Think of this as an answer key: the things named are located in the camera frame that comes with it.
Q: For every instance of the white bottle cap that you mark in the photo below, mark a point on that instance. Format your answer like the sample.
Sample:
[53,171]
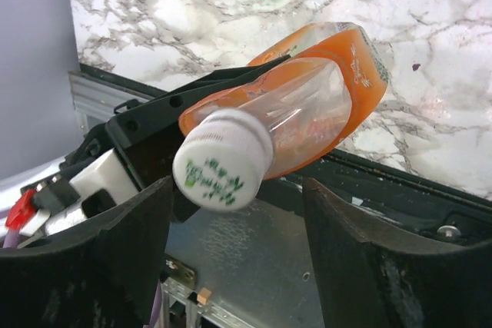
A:
[222,162]

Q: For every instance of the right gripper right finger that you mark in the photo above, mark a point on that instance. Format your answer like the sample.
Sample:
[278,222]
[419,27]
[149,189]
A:
[370,273]

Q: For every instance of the orange label tea bottle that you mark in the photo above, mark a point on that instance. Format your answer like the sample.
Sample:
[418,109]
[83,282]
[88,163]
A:
[331,81]

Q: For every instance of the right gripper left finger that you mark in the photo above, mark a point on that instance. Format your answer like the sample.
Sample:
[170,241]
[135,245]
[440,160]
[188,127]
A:
[102,272]

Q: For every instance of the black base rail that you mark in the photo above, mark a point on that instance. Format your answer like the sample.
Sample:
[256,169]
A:
[412,203]

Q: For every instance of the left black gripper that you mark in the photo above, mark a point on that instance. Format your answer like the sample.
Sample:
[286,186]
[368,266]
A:
[147,136]

